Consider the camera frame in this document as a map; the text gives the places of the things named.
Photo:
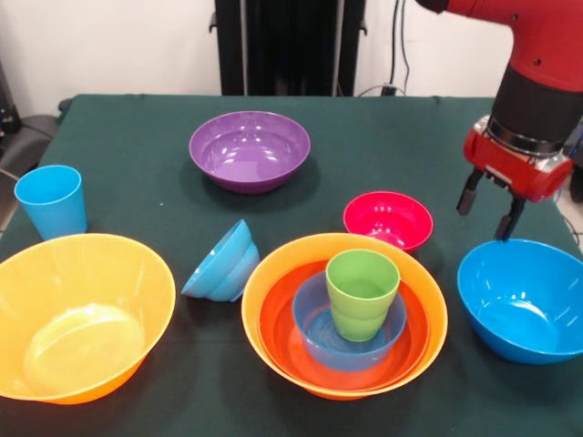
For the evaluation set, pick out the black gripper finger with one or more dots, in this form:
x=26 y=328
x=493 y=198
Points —
x=510 y=217
x=469 y=193

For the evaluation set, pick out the green cup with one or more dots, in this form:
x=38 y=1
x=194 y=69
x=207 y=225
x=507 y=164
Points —
x=363 y=296

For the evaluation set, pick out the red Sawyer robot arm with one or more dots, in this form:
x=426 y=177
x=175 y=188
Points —
x=547 y=55

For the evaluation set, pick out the pink bowl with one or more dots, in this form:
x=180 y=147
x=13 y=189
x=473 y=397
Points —
x=387 y=218

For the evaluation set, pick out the large blue bowl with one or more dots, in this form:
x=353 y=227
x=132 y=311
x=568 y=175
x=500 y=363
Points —
x=524 y=305

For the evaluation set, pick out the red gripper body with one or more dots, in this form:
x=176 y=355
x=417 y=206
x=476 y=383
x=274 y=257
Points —
x=515 y=168

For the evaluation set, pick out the purple bowl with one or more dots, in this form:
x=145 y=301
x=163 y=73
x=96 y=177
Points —
x=246 y=150

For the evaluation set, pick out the large orange bowl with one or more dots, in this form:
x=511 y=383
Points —
x=82 y=309
x=264 y=273

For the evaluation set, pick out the red-orange bowl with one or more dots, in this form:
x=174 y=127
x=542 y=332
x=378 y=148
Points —
x=278 y=328

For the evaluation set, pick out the black office chair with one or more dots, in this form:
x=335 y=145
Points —
x=27 y=137
x=551 y=146

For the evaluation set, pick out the blue cup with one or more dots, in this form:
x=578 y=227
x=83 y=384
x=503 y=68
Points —
x=55 y=205

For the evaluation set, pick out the small light blue bowl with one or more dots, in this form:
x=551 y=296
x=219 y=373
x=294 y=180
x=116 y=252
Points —
x=223 y=264

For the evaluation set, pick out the medium blue bowl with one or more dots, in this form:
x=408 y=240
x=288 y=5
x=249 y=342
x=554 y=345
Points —
x=314 y=341

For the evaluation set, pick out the dark green tablecloth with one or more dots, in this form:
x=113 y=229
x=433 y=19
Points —
x=109 y=146

